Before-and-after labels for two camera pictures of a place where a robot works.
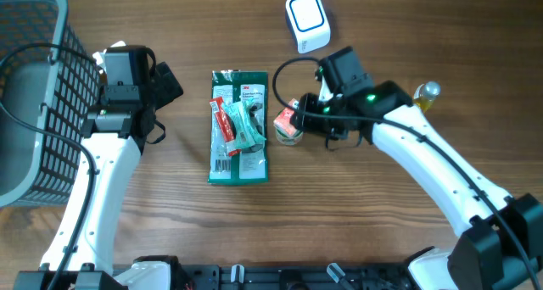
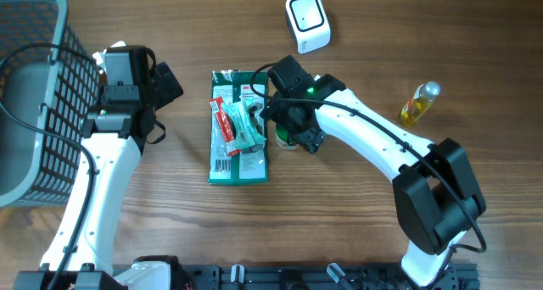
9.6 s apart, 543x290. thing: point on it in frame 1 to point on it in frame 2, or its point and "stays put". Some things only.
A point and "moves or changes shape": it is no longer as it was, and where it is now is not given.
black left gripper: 160,93 stays put
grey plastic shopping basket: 50,86 stays put
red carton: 283,120 moves or changes shape
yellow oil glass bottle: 425,94 stays put
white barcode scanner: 309,21 stays put
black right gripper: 316,124 to 310,138
